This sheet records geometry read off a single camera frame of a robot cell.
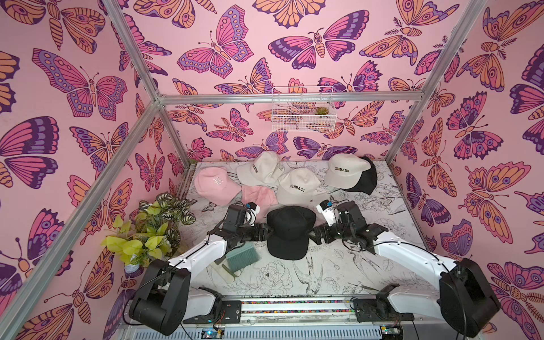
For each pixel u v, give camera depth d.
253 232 0.76
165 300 0.41
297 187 1.03
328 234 0.73
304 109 0.95
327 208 0.75
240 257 0.85
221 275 0.82
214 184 1.03
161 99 0.92
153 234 0.73
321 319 0.73
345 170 1.04
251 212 0.79
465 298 0.41
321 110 0.92
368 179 1.04
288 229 0.85
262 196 1.01
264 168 1.09
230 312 0.73
